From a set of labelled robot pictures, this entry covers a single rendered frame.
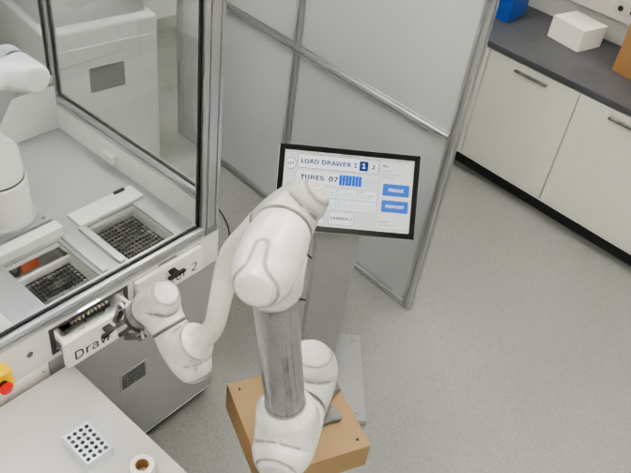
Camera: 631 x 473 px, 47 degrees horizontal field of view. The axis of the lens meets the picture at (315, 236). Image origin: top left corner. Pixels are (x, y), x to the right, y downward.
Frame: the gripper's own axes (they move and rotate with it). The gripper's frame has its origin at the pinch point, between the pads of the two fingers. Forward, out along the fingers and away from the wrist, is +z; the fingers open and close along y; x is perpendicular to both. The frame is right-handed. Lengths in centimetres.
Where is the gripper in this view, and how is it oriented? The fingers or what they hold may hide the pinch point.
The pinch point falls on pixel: (117, 331)
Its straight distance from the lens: 230.1
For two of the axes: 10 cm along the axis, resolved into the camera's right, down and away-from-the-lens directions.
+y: -5.5, -8.4, 0.0
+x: -6.5, 4.3, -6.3
